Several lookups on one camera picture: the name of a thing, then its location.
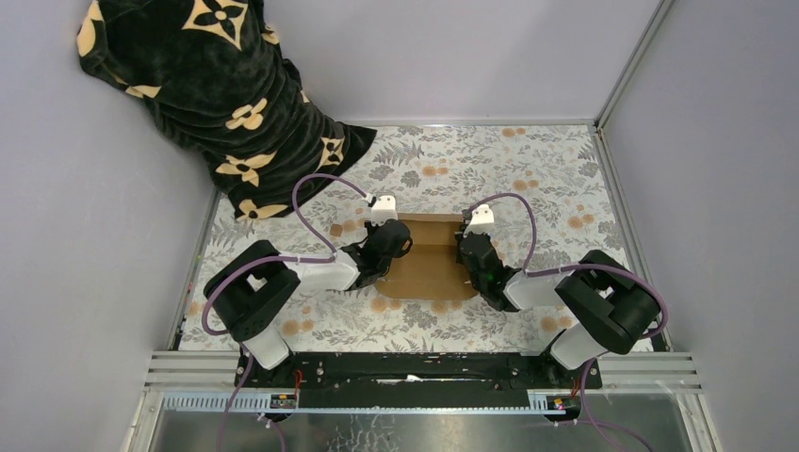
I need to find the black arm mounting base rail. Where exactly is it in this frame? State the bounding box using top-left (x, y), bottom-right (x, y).
top-left (235, 352), bottom-right (603, 402)

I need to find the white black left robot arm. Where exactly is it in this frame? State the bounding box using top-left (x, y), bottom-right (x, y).
top-left (203, 195), bottom-right (413, 387)

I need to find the black floral plush blanket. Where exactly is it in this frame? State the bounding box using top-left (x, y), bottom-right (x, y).
top-left (76, 0), bottom-right (376, 220)

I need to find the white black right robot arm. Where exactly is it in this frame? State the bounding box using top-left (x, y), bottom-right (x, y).
top-left (454, 204), bottom-right (668, 388)

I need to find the brown cardboard box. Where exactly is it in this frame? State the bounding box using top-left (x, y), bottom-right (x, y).
top-left (375, 213), bottom-right (478, 301)

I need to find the white slotted cable duct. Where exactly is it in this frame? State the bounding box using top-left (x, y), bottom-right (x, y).
top-left (158, 389), bottom-right (581, 416)

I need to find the aluminium frame post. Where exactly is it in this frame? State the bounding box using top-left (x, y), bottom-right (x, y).
top-left (594, 0), bottom-right (677, 131)

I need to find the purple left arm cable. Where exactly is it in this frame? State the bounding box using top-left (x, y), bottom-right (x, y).
top-left (201, 173), bottom-right (376, 452)

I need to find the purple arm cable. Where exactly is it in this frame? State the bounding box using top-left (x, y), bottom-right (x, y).
top-left (463, 191), bottom-right (670, 452)
top-left (201, 173), bottom-right (376, 452)

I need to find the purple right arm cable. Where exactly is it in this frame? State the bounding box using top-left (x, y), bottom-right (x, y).
top-left (463, 191), bottom-right (670, 452)

